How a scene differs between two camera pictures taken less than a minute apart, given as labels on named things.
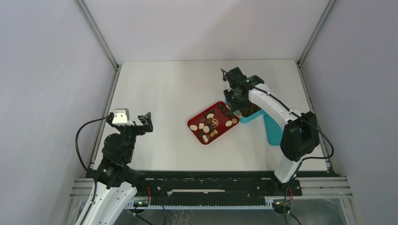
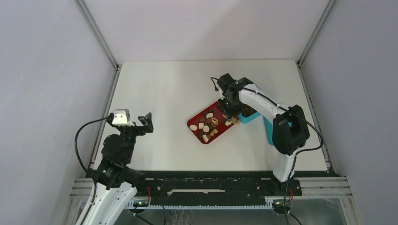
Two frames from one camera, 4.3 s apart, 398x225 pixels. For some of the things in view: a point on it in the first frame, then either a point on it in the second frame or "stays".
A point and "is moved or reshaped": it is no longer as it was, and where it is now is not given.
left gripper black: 146,120 stays
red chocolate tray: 211,123 stays
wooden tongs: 239,115 is moved or reshaped
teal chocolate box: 249,111 stays
